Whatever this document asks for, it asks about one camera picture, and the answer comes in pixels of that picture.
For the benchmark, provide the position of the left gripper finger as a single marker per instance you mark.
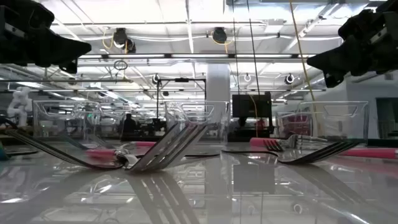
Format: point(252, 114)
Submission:
point(70, 67)
point(62, 49)

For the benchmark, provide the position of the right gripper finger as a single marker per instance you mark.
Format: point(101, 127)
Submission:
point(335, 60)
point(334, 79)

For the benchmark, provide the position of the clear plastic bin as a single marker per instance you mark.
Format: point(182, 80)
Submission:
point(220, 124)
point(342, 127)
point(53, 124)

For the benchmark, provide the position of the rack with red bins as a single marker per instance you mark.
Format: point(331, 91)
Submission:
point(295, 119)

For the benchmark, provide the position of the white robot figure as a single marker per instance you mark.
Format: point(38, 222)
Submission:
point(20, 104)

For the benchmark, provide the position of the silver fork right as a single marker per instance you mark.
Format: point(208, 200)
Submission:
point(317, 154)

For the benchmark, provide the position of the person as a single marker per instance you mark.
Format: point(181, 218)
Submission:
point(129, 126)

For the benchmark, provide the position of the black monitor on stand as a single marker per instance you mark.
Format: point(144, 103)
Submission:
point(248, 105)

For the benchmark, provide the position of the white square pillar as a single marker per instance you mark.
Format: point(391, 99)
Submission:
point(217, 81)

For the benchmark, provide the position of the long ceiling light strip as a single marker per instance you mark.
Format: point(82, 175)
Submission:
point(199, 56)

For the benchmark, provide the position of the black metal gantry frame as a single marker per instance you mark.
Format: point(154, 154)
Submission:
point(182, 80)

